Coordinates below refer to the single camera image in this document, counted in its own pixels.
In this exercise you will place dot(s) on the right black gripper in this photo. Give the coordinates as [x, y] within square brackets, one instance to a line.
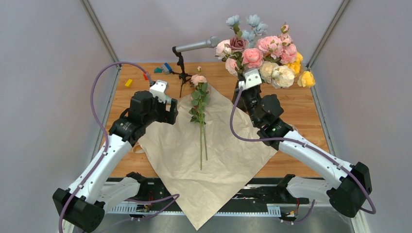
[248, 90]

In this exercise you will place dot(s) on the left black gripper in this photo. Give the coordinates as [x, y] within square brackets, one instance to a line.
[169, 117]

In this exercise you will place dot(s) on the flower stems bunch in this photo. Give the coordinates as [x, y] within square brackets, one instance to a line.
[199, 102]

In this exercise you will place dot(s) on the peach paper bouquet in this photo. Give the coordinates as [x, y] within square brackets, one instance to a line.
[206, 170]

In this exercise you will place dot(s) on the mauve flower stem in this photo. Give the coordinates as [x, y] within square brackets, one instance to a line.
[230, 51]

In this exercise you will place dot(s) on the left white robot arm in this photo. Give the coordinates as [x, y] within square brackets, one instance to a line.
[84, 203]

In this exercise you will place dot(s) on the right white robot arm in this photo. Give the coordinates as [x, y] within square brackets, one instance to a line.
[346, 186]

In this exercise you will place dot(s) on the black vase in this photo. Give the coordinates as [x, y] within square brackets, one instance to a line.
[240, 104]

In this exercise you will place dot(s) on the flowers in vase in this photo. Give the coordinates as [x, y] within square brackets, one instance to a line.
[275, 56]

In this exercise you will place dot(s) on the teal toy microphone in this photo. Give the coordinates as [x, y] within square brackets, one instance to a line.
[168, 99]

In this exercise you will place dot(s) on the black microphone tripod stand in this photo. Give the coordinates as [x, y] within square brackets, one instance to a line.
[183, 76]

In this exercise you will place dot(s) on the teal block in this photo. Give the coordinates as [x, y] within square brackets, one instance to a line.
[158, 70]

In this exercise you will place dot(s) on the yellow block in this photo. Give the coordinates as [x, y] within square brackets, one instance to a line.
[128, 83]

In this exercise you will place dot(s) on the silver microphone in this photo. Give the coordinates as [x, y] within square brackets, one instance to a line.
[211, 42]

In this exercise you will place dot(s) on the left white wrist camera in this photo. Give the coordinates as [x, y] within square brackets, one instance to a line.
[159, 90]

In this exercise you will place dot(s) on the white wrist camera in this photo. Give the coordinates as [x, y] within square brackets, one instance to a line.
[159, 90]
[249, 79]

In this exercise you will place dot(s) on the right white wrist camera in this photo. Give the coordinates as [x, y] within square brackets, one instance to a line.
[249, 79]

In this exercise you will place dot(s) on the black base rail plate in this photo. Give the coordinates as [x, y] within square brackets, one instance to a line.
[260, 197]

